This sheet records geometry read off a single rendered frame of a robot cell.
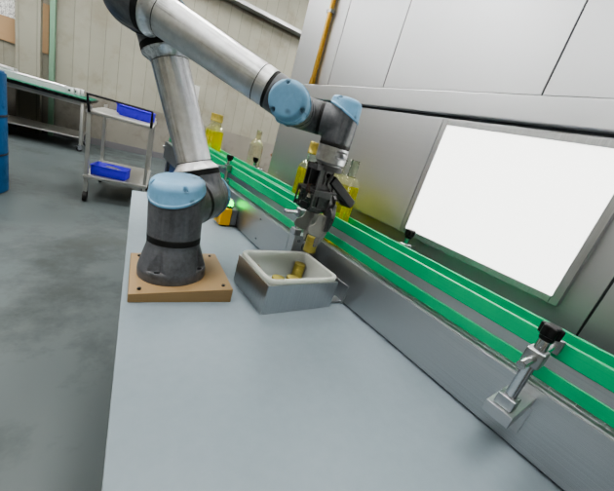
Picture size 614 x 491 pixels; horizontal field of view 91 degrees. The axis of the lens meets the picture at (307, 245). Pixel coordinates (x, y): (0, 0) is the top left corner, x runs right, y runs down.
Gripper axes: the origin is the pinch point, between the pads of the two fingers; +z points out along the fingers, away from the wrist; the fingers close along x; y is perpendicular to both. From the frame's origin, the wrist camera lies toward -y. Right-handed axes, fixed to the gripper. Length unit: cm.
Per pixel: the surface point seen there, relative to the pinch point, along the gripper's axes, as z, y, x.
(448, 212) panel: -16.6, -29.2, 18.1
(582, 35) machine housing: -60, -32, 28
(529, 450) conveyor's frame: 14, -9, 58
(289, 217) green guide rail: 0.1, -4.8, -18.4
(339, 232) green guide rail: -1.1, -13.8, -3.9
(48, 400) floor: 91, 54, -55
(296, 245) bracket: 6.6, -4.1, -10.3
